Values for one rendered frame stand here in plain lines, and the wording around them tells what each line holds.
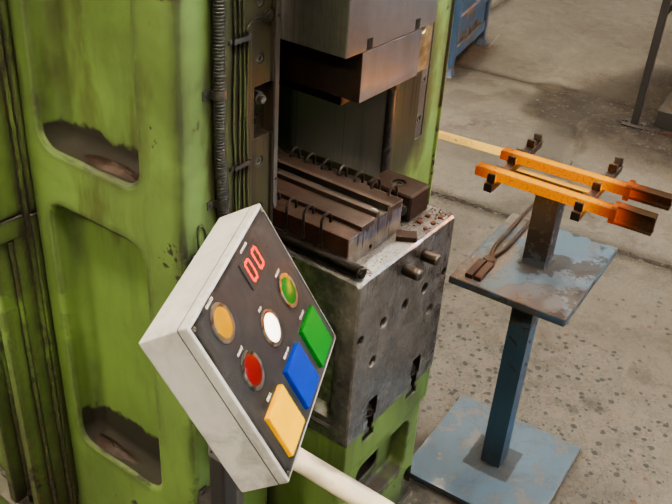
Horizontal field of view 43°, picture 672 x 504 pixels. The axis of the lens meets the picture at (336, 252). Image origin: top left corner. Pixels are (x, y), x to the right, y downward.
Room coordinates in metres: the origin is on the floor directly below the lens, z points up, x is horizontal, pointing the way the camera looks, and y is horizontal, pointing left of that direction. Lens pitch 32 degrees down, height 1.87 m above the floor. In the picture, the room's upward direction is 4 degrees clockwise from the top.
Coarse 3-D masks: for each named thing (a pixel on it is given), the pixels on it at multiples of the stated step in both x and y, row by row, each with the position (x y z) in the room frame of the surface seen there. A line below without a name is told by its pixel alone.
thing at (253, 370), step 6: (246, 360) 0.90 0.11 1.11; (252, 360) 0.91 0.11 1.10; (246, 366) 0.90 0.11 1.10; (252, 366) 0.90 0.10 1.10; (258, 366) 0.92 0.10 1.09; (246, 372) 0.89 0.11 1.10; (252, 372) 0.90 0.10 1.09; (258, 372) 0.91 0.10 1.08; (252, 378) 0.89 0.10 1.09; (258, 378) 0.90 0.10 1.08; (258, 384) 0.89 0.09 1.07
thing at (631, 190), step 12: (504, 156) 1.88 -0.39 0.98; (516, 156) 1.87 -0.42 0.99; (528, 156) 1.86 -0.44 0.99; (540, 168) 1.83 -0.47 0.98; (552, 168) 1.82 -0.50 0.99; (564, 168) 1.81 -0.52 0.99; (576, 168) 1.82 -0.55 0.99; (576, 180) 1.79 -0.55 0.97; (588, 180) 1.78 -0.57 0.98; (600, 180) 1.76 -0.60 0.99; (612, 180) 1.77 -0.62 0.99; (612, 192) 1.75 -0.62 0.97; (624, 192) 1.73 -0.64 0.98; (636, 192) 1.73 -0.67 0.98; (648, 192) 1.71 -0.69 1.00; (660, 192) 1.71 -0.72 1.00; (648, 204) 1.71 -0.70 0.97; (660, 204) 1.70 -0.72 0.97
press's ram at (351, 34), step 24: (288, 0) 1.48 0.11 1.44; (312, 0) 1.45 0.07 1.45; (336, 0) 1.42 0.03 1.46; (360, 0) 1.43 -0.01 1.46; (384, 0) 1.49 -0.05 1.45; (408, 0) 1.56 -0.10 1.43; (432, 0) 1.63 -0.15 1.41; (288, 24) 1.47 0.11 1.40; (312, 24) 1.45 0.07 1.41; (336, 24) 1.42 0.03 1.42; (360, 24) 1.43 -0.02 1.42; (384, 24) 1.50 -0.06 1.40; (408, 24) 1.56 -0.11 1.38; (312, 48) 1.45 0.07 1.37; (336, 48) 1.42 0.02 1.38; (360, 48) 1.44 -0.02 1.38
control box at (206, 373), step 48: (240, 240) 1.07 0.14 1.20; (192, 288) 0.96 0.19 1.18; (240, 288) 1.00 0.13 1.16; (144, 336) 0.87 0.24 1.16; (192, 336) 0.85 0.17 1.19; (240, 336) 0.93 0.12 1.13; (288, 336) 1.03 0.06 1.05; (192, 384) 0.85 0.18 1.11; (240, 384) 0.87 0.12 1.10; (288, 384) 0.96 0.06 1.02; (240, 432) 0.84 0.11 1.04; (240, 480) 0.84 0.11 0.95; (288, 480) 0.83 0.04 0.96
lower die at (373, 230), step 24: (312, 168) 1.72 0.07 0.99; (288, 192) 1.61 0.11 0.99; (312, 192) 1.61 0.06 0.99; (360, 192) 1.61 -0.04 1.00; (384, 192) 1.63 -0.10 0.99; (288, 216) 1.53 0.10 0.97; (312, 216) 1.53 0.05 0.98; (336, 216) 1.52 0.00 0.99; (360, 216) 1.52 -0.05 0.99; (384, 216) 1.55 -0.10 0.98; (312, 240) 1.49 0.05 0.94; (336, 240) 1.46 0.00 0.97; (360, 240) 1.48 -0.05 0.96
